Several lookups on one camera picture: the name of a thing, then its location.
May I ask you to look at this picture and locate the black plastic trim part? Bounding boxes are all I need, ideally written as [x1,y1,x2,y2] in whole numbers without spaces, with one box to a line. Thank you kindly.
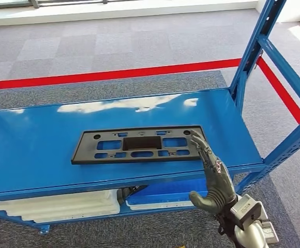
[116,185,148,207]

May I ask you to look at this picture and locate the blue plastic bin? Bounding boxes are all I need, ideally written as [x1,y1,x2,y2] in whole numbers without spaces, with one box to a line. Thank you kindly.
[125,177,209,206]

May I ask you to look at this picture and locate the black plastic panel part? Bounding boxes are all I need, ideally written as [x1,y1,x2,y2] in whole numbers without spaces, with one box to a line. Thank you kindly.
[70,125,208,166]

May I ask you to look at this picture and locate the red barrier belt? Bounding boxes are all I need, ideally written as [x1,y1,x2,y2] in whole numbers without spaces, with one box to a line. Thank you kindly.
[0,57,242,91]

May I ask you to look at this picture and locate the right robot hand grey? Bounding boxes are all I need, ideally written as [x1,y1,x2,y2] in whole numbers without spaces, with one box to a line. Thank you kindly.
[189,129,238,216]

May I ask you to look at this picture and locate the floor outlet cover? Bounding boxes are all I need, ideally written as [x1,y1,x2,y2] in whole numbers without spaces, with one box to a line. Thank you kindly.
[261,221,280,245]

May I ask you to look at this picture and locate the black wrist cables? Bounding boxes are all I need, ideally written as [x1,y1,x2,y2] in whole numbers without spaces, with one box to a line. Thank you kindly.
[215,213,237,240]

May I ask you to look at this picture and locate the blue metal shelf rack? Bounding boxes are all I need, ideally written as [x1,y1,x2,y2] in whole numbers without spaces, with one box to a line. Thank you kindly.
[0,0,300,237]

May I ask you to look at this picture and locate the white plastic tray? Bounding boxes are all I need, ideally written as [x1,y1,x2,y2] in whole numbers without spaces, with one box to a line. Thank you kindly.
[20,212,121,224]
[125,199,195,211]
[0,189,121,210]
[0,205,121,218]

